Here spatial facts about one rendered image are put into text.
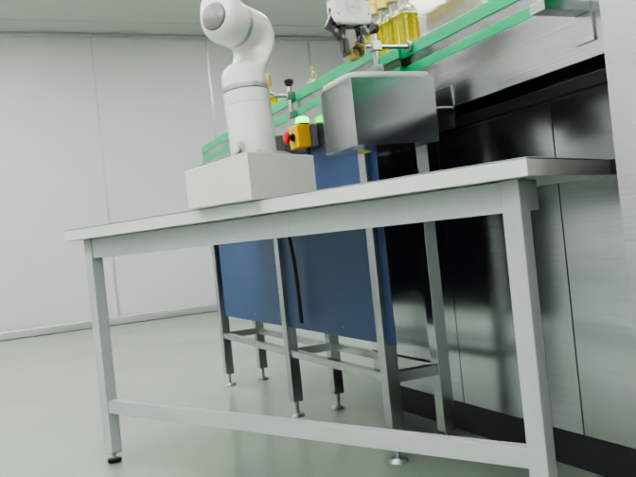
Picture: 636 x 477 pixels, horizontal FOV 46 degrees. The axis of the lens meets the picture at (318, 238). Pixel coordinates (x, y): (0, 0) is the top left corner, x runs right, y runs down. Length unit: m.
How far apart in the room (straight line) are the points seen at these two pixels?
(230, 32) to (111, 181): 5.92
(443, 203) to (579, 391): 0.65
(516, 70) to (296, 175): 0.60
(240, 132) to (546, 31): 0.78
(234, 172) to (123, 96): 6.18
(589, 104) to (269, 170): 0.76
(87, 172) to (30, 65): 1.14
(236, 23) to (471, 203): 0.80
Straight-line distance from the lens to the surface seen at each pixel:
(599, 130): 1.82
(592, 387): 1.93
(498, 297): 2.15
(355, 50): 1.89
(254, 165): 1.82
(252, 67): 1.98
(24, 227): 7.70
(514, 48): 1.71
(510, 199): 1.48
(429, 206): 1.57
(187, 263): 7.92
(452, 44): 1.93
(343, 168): 2.25
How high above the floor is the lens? 0.64
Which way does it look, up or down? level
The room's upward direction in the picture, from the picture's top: 6 degrees counter-clockwise
